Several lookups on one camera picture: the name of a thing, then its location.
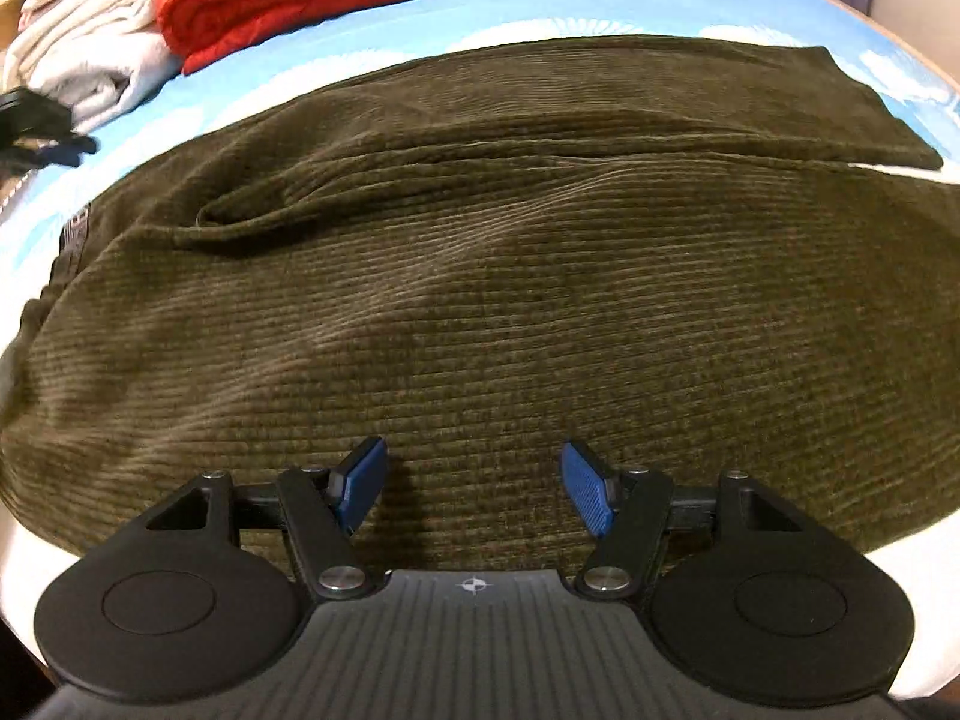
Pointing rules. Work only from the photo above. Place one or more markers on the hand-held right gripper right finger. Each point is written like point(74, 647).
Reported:
point(589, 491)

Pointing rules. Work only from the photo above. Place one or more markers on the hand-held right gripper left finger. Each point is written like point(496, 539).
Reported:
point(360, 484)

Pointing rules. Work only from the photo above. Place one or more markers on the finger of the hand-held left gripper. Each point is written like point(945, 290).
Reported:
point(64, 152)
point(34, 112)

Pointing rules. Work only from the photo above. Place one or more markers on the white folded blanket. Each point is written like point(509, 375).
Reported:
point(90, 60)

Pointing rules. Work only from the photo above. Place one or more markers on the blue white printed bedsheet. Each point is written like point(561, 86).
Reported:
point(525, 7)

